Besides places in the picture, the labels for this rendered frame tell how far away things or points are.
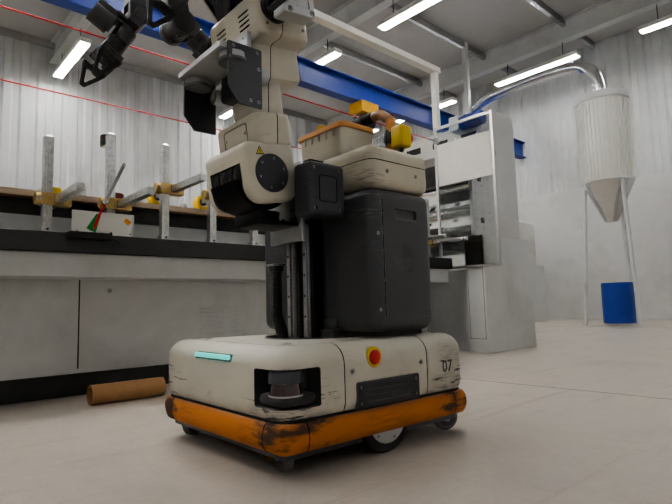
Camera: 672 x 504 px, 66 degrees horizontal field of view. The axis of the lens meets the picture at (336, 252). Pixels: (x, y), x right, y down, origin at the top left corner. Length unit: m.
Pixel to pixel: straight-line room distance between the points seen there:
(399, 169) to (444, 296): 2.84
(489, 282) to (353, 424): 2.81
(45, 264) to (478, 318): 2.81
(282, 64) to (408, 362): 0.90
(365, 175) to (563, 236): 9.29
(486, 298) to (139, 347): 2.38
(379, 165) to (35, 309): 1.71
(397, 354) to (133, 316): 1.64
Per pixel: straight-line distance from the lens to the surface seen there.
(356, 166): 1.46
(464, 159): 4.09
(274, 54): 1.58
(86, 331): 2.65
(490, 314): 3.95
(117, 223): 2.49
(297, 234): 1.49
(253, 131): 1.43
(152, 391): 2.43
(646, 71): 10.73
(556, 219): 10.70
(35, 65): 10.56
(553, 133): 11.07
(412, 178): 1.54
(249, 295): 3.02
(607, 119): 8.16
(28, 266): 2.40
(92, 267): 2.46
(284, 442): 1.17
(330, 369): 1.22
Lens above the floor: 0.37
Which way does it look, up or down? 6 degrees up
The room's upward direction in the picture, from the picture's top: 2 degrees counter-clockwise
